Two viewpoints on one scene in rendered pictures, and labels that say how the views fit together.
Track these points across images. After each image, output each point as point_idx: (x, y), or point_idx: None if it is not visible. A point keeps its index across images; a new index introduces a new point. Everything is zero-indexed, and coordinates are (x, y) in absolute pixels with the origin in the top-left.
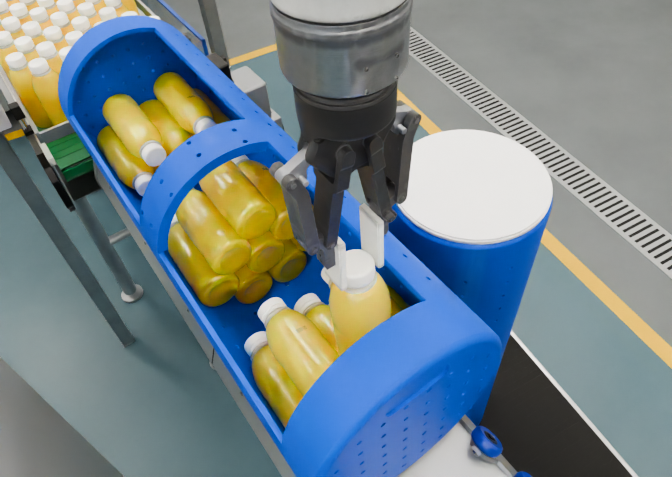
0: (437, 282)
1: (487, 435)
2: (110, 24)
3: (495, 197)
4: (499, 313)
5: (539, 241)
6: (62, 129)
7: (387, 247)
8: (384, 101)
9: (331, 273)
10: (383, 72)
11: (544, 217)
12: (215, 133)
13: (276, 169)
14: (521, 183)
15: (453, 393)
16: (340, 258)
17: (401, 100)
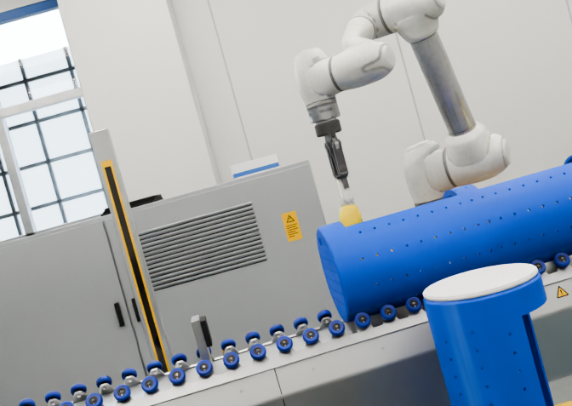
0: (359, 236)
1: (337, 323)
2: None
3: (456, 286)
4: (446, 386)
5: (441, 328)
6: None
7: (377, 222)
8: (315, 128)
9: None
10: (311, 119)
11: (435, 302)
12: (464, 185)
13: None
14: (464, 289)
15: (333, 272)
16: (336, 184)
17: (340, 140)
